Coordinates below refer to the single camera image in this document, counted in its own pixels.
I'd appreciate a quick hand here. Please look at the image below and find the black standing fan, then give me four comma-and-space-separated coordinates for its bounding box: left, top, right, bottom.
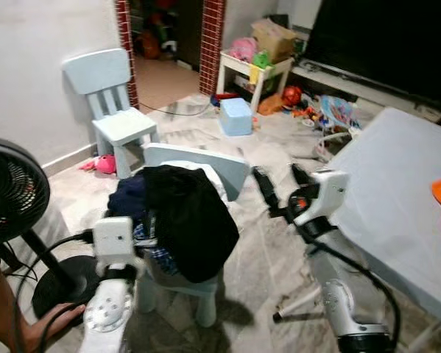
0, 136, 101, 318

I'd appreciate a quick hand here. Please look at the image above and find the black floor cable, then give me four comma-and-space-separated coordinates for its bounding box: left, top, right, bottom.
138, 101, 215, 118

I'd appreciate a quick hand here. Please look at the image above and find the blue checked shirt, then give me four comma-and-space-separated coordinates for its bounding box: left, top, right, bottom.
132, 217, 180, 277

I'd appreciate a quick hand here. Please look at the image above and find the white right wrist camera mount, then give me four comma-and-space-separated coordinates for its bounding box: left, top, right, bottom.
294, 171, 350, 227

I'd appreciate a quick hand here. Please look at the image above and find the navy blue garment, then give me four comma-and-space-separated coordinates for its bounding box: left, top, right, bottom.
106, 173, 151, 221

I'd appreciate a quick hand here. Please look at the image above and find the person in black clothes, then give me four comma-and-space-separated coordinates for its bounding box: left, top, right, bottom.
0, 254, 86, 353

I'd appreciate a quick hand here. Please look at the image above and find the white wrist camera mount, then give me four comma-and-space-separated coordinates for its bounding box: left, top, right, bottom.
294, 171, 350, 227
94, 217, 138, 269

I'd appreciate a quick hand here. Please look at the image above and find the green bag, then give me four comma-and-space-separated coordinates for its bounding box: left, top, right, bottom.
252, 50, 272, 68

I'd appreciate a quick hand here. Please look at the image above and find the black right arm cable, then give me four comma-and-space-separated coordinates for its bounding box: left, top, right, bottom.
283, 210, 403, 346

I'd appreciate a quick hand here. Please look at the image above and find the red ball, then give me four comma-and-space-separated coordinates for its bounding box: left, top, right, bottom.
281, 86, 303, 107

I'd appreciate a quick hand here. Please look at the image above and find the white television bench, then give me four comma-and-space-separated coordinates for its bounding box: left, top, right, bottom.
290, 63, 441, 126

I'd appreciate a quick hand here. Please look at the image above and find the light blue plastic box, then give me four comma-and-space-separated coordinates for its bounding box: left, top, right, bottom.
220, 98, 254, 137

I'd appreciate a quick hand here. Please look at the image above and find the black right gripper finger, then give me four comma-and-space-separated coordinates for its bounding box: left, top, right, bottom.
289, 162, 312, 195
251, 165, 283, 217

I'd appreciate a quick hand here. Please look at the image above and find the white garment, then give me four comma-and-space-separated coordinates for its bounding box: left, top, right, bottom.
165, 160, 228, 203

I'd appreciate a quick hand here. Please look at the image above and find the orange plastic bag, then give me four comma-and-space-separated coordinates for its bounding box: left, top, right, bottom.
258, 92, 286, 116

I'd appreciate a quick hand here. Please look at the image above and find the small white side table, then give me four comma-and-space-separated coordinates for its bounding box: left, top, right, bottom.
218, 50, 294, 113

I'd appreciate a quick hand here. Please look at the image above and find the black flat television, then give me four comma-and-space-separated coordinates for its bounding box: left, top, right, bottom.
301, 0, 441, 104

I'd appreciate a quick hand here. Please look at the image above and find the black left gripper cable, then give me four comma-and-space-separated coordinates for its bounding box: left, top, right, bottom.
36, 298, 88, 353

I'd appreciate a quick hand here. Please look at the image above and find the pink plush toy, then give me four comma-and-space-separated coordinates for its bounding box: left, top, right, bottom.
79, 153, 118, 175

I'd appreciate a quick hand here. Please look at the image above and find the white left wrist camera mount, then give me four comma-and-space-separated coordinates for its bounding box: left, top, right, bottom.
94, 217, 138, 269

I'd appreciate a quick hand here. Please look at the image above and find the black garment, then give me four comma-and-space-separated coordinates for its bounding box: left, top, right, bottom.
143, 165, 241, 284

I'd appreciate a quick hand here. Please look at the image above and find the blue printed toy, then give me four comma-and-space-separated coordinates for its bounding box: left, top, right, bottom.
320, 96, 361, 133

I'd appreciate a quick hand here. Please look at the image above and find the pink bag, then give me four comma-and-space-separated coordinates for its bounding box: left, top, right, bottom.
227, 37, 258, 63

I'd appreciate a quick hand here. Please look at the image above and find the brown cardboard box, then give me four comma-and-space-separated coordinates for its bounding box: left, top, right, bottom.
251, 18, 297, 63

